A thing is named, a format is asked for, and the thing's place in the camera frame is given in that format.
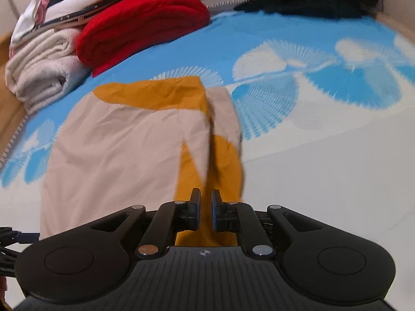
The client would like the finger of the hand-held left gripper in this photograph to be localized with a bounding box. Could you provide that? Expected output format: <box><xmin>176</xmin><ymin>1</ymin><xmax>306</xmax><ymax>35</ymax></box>
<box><xmin>0</xmin><ymin>227</ymin><xmax>41</xmax><ymax>277</ymax></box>

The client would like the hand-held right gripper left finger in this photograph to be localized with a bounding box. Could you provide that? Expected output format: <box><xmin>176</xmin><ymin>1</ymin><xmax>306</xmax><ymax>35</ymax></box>
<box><xmin>88</xmin><ymin>188</ymin><xmax>202</xmax><ymax>260</ymax></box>

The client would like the blue and white printed bedsheet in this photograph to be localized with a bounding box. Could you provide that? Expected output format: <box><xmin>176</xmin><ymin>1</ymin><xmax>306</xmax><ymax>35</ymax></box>
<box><xmin>0</xmin><ymin>5</ymin><xmax>415</xmax><ymax>311</ymax></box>

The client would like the folded red cloth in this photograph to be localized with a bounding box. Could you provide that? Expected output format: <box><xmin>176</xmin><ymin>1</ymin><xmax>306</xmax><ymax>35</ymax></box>
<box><xmin>76</xmin><ymin>0</ymin><xmax>211</xmax><ymax>77</ymax></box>

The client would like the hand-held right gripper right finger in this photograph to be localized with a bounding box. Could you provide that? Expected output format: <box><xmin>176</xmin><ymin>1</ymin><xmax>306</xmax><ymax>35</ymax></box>
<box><xmin>211</xmin><ymin>189</ymin><xmax>323</xmax><ymax>260</ymax></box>

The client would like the folded white fluffy towel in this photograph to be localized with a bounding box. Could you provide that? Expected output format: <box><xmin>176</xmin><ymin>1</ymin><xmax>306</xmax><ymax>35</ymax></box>
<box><xmin>5</xmin><ymin>27</ymin><xmax>89</xmax><ymax>116</ymax></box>

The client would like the beige and mustard garment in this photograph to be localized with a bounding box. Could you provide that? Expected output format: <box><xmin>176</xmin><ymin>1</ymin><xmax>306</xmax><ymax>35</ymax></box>
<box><xmin>40</xmin><ymin>76</ymin><xmax>246</xmax><ymax>247</ymax></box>

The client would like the folded white garment dark trim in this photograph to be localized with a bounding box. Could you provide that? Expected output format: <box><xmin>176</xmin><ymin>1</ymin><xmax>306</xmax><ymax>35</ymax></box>
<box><xmin>9</xmin><ymin>0</ymin><xmax>155</xmax><ymax>55</ymax></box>

